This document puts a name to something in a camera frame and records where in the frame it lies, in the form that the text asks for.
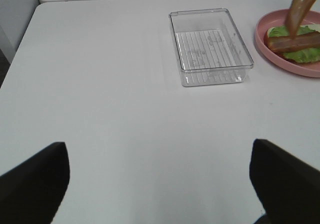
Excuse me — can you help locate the green lettuce leaf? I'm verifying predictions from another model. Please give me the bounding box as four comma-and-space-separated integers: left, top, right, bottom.
267, 24, 320, 64

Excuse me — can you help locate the pink round plate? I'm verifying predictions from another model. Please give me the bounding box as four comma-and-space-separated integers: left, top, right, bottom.
254, 9, 320, 78

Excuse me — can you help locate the bread slice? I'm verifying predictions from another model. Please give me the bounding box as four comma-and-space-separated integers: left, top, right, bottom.
264, 23, 320, 60

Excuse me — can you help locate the left clear plastic container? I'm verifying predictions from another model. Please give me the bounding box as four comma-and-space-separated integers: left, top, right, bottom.
169, 8, 254, 87

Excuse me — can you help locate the bacon strip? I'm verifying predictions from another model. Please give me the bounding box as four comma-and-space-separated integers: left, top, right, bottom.
265, 31, 320, 53
284, 0, 316, 38

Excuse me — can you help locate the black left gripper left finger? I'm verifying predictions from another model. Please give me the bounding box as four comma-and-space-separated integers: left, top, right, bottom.
0, 142, 70, 224

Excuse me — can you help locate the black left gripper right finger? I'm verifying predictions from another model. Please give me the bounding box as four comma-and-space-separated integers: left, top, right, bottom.
249, 139, 320, 224

